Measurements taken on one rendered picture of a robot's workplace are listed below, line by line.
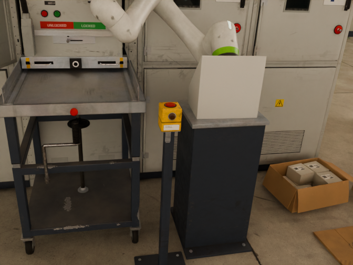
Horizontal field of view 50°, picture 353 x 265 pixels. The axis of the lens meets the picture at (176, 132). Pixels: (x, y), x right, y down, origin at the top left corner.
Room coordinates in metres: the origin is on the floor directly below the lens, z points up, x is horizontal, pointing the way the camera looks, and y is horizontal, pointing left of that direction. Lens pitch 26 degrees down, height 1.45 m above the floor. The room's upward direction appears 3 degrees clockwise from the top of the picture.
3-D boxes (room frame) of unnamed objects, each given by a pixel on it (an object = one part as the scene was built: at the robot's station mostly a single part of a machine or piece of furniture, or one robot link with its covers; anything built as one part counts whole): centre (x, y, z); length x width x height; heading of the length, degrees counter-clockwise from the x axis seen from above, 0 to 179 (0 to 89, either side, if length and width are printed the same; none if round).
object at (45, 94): (1.82, 0.52, 0.82); 0.68 x 0.62 x 0.06; 13
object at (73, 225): (1.82, 0.52, 0.46); 0.64 x 0.58 x 0.66; 13
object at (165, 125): (1.39, 0.03, 0.85); 0.08 x 0.08 x 0.10; 13
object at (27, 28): (1.82, 0.74, 1.04); 0.08 x 0.05 x 0.17; 13
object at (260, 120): (1.75, -0.22, 0.74); 0.38 x 0.32 x 0.02; 104
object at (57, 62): (1.95, 0.56, 0.90); 0.54 x 0.05 x 0.06; 103
